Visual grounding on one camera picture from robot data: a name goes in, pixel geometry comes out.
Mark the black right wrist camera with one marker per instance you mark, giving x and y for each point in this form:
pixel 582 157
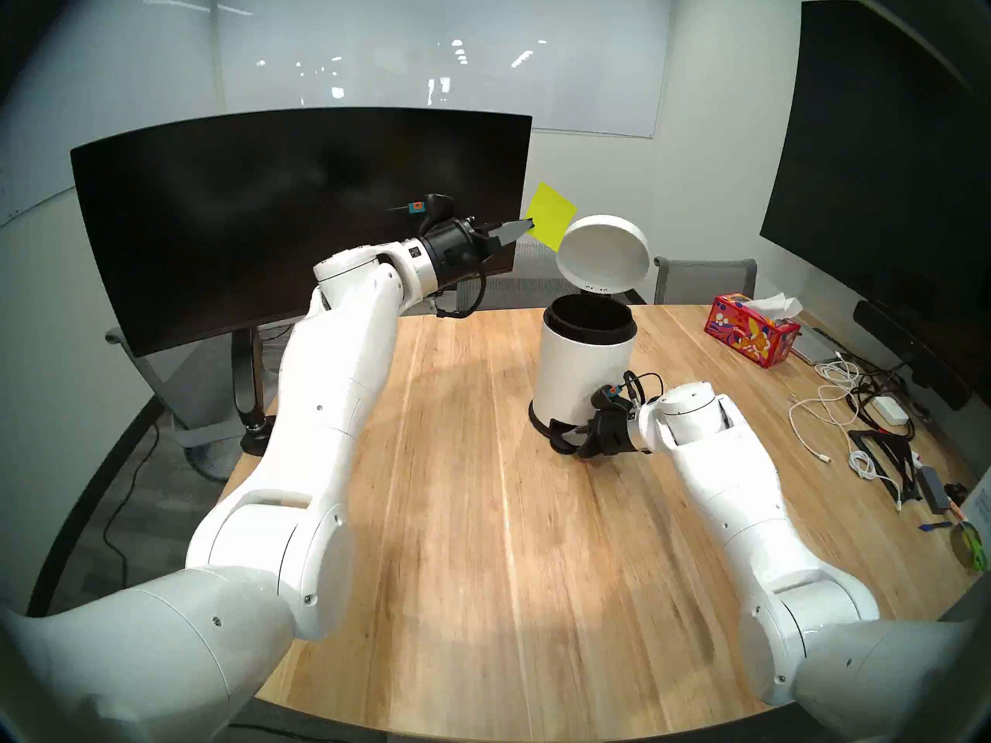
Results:
pixel 608 399

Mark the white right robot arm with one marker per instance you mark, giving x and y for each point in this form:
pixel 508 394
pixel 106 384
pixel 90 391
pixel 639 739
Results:
pixel 759 517

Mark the white pedal trash can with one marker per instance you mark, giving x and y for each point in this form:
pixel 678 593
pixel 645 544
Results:
pixel 577 370

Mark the yellow sticky note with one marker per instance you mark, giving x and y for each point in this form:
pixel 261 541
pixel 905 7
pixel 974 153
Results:
pixel 551 213

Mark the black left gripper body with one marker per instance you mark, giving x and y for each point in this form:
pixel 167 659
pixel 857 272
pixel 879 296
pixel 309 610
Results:
pixel 457 250

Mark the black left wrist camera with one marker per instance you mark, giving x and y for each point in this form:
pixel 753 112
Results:
pixel 437 211

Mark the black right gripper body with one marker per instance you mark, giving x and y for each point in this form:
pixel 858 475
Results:
pixel 615 432

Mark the small black adapter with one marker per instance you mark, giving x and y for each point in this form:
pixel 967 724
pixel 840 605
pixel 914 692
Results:
pixel 958 491

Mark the black trash can pedal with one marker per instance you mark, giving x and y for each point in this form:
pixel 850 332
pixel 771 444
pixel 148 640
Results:
pixel 559 441

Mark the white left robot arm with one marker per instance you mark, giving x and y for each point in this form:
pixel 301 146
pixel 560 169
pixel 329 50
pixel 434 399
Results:
pixel 325 409

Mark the glass wall whiteboard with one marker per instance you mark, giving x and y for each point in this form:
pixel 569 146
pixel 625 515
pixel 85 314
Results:
pixel 557 53

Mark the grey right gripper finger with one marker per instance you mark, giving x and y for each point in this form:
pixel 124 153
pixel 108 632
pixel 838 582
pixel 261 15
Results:
pixel 574 436
pixel 584 449

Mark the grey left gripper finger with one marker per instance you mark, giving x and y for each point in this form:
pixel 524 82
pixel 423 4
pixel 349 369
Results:
pixel 515 232
pixel 495 227

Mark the white trash can lid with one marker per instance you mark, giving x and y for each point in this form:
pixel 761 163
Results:
pixel 602 250

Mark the white power adapter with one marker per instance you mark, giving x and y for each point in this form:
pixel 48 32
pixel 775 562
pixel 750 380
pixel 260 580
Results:
pixel 890 410

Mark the large black wall television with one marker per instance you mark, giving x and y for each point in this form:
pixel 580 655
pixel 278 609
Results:
pixel 882 169

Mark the silver laptop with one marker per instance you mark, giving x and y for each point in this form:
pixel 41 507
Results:
pixel 814 347

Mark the green scissors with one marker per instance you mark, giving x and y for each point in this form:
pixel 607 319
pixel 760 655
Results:
pixel 979 552

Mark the white paper sign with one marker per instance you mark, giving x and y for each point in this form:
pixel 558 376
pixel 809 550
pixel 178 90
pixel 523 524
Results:
pixel 982 509

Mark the grey adapter hub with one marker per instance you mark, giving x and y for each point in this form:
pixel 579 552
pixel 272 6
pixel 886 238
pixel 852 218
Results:
pixel 935 490

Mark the grey mesh office chair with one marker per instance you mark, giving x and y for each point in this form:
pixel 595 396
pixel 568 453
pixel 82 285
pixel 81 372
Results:
pixel 704 281
pixel 519 289

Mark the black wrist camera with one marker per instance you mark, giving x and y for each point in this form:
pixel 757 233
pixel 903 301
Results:
pixel 608 399
pixel 437 211

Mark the curved black computer monitor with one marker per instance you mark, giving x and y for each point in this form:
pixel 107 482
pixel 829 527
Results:
pixel 232 207

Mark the pink patterned tissue box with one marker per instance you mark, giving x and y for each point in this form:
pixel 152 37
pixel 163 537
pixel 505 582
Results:
pixel 747 335

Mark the black triangular stand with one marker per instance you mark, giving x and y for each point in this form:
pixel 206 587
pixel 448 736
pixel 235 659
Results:
pixel 863 436

